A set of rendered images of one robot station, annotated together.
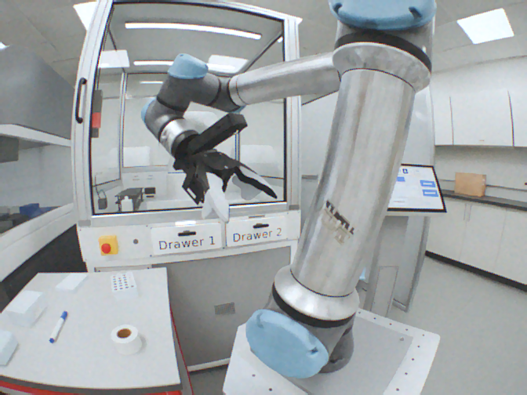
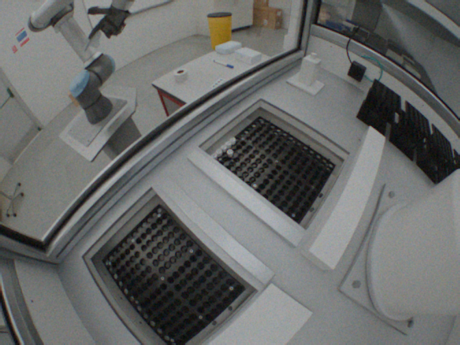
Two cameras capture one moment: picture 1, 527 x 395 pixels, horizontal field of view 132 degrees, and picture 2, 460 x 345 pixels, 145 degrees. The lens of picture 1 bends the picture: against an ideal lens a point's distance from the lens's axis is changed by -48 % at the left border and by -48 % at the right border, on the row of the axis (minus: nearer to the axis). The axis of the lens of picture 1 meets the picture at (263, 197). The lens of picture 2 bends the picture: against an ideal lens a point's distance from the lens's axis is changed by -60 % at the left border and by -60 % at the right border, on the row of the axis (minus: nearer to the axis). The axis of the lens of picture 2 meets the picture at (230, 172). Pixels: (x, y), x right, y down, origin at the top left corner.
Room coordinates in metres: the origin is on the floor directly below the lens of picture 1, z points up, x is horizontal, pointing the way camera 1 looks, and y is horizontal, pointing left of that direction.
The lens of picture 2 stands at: (1.18, 0.24, 1.21)
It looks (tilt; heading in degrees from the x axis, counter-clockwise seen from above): 60 degrees down; 160
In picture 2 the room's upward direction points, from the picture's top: 4 degrees counter-clockwise
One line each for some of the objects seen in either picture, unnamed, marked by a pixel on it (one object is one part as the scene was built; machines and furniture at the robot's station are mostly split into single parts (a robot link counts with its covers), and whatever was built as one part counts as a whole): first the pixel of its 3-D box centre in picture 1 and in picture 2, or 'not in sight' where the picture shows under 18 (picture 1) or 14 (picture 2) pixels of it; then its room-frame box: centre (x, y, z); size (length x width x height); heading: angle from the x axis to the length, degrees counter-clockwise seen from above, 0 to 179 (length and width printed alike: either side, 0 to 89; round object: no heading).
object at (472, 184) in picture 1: (470, 183); not in sight; (2.11, -2.73, 1.04); 0.41 x 0.32 x 0.28; 22
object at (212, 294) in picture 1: (194, 282); not in sight; (1.30, 0.46, 0.40); 1.03 x 0.95 x 0.80; 114
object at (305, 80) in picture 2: not in sight; (309, 69); (0.86, 0.60, 1.00); 0.09 x 0.08 x 0.10; 24
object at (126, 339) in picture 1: (126, 339); not in sight; (0.34, 0.32, 0.78); 0.07 x 0.07 x 0.04
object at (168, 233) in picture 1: (187, 238); not in sight; (0.85, 0.31, 0.87); 0.29 x 0.02 x 0.11; 114
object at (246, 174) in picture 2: not in sight; (274, 169); (1.03, 0.40, 0.87); 0.22 x 0.18 x 0.06; 24
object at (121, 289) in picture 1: (124, 286); not in sight; (0.58, 0.47, 0.78); 0.12 x 0.08 x 0.04; 38
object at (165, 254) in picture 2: not in sight; (168, 278); (1.16, 0.11, 0.87); 0.22 x 0.18 x 0.06; 24
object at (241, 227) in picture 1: (257, 230); not in sight; (0.97, 0.03, 0.87); 0.29 x 0.02 x 0.11; 114
